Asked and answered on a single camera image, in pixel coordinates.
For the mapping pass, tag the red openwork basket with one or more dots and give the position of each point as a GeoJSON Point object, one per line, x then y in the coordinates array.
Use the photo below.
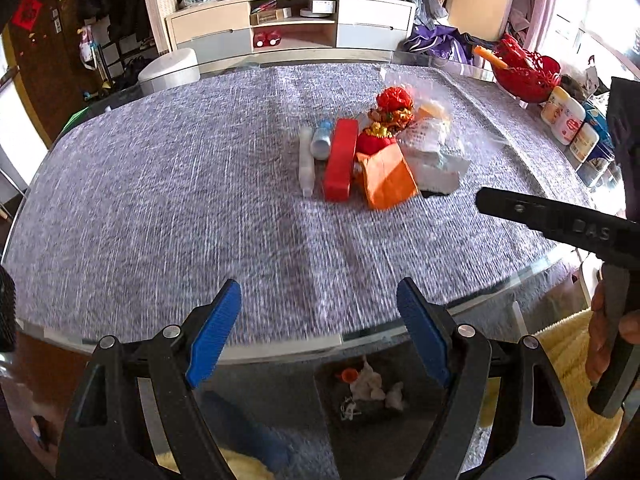
{"type": "Point", "coordinates": [527, 72]}

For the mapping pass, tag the small white bottle blue cap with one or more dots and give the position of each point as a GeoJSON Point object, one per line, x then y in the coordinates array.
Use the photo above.
{"type": "Point", "coordinates": [321, 142]}

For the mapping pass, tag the white round stool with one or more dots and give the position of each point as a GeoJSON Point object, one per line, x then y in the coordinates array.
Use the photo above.
{"type": "Point", "coordinates": [167, 67]}

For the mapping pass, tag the beige and grey media cabinet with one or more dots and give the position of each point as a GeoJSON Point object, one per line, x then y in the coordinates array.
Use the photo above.
{"type": "Point", "coordinates": [295, 35]}

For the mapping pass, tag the yellow fuzzy cushion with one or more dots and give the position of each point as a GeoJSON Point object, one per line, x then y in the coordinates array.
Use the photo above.
{"type": "Point", "coordinates": [565, 355]}

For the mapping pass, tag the red paper door decoration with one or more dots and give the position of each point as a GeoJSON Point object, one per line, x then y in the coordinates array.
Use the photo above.
{"type": "Point", "coordinates": [27, 10]}

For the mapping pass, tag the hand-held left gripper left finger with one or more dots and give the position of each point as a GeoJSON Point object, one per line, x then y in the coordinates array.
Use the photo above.
{"type": "Point", "coordinates": [215, 335]}

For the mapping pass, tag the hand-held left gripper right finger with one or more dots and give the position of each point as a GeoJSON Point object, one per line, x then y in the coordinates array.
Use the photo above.
{"type": "Point", "coordinates": [425, 335]}

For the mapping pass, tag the orange bottle cap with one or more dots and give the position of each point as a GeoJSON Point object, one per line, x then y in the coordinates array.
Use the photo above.
{"type": "Point", "coordinates": [347, 376]}

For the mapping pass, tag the red and gold figurine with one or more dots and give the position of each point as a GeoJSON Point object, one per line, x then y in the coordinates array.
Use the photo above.
{"type": "Point", "coordinates": [392, 105]}

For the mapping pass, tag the grey woven tablecloth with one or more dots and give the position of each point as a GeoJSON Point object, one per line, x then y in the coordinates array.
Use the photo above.
{"type": "Point", "coordinates": [175, 185]}

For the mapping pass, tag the black hanging clothes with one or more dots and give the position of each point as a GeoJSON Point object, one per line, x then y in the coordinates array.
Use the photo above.
{"type": "Point", "coordinates": [115, 5]}

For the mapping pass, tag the white jar yellow label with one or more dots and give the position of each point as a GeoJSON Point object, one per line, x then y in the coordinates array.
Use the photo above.
{"type": "Point", "coordinates": [562, 112]}
{"type": "Point", "coordinates": [583, 142]}

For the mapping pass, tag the purple cloth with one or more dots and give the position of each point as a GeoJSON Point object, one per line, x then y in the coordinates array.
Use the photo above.
{"type": "Point", "coordinates": [440, 40]}

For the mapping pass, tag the white packet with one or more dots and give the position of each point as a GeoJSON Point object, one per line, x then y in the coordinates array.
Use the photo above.
{"type": "Point", "coordinates": [440, 172]}

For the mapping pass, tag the orange stick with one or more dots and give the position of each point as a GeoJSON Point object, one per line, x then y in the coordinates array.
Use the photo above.
{"type": "Point", "coordinates": [492, 57]}

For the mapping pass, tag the crumpled white tissue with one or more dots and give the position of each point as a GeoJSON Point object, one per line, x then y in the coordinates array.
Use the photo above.
{"type": "Point", "coordinates": [370, 382]}

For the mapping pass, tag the white plastic tube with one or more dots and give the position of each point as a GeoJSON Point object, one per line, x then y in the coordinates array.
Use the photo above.
{"type": "Point", "coordinates": [305, 165]}

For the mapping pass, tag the white box in cabinet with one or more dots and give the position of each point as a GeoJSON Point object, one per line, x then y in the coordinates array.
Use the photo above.
{"type": "Point", "coordinates": [320, 6]}

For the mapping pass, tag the black trash bin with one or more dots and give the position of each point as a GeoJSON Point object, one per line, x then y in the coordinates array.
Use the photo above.
{"type": "Point", "coordinates": [330, 405]}

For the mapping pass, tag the brown wooden door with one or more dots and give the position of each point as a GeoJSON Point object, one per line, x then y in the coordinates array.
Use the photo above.
{"type": "Point", "coordinates": [45, 75]}

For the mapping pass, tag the orange paper bag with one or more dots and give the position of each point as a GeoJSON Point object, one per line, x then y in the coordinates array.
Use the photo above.
{"type": "Point", "coordinates": [387, 180]}

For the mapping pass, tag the red rectangular box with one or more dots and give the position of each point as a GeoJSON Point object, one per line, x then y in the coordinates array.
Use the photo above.
{"type": "Point", "coordinates": [340, 165]}

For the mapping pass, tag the blue printed box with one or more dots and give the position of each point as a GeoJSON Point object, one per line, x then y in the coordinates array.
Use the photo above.
{"type": "Point", "coordinates": [602, 130]}

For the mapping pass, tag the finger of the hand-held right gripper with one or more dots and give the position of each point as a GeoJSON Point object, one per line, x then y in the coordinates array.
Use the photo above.
{"type": "Point", "coordinates": [510, 207]}

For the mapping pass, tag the person's right hand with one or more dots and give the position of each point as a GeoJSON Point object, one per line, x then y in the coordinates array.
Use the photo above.
{"type": "Point", "coordinates": [597, 330]}

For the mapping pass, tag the clear plastic bag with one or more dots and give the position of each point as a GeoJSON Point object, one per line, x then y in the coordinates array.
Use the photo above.
{"type": "Point", "coordinates": [435, 125]}

